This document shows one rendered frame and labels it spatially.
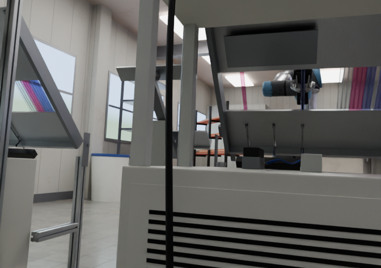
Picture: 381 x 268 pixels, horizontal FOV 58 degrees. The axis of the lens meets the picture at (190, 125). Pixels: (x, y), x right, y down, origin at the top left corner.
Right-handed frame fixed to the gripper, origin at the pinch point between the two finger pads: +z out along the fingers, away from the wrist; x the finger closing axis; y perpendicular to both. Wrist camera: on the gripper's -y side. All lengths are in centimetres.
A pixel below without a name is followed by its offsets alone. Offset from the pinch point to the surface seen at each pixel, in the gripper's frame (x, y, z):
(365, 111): 21.7, -7.4, 1.6
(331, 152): 11.2, -25.9, -1.0
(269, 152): -13.0, -26.2, 0.1
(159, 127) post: -59, -13, 6
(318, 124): 5.9, -13.6, -0.1
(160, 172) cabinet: -24, 14, 83
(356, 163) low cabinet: 120, -364, -586
